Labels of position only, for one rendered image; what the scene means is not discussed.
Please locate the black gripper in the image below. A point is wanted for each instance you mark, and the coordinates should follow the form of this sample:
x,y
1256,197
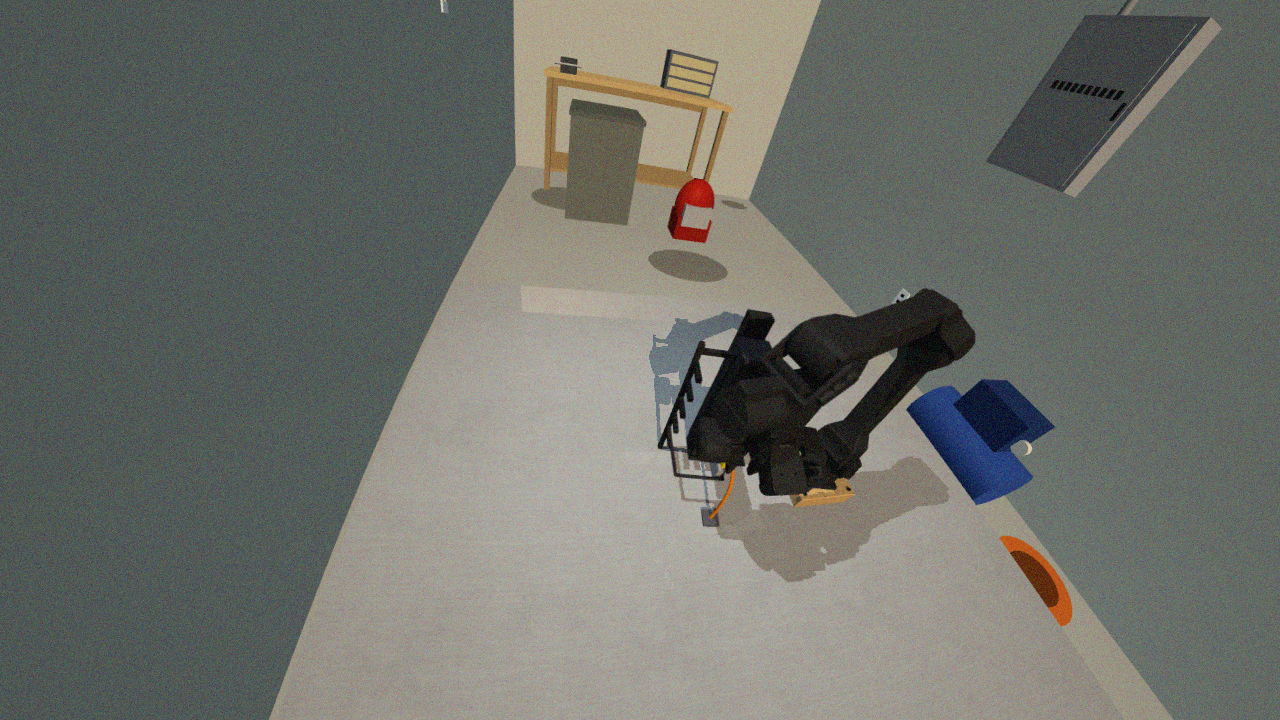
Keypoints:
x,y
713,446

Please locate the orange cord with yellow and black plug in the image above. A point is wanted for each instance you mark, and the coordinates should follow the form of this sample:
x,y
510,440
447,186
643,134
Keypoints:
x,y
727,493

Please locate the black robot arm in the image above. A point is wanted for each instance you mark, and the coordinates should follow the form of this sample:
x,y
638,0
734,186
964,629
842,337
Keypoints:
x,y
833,350

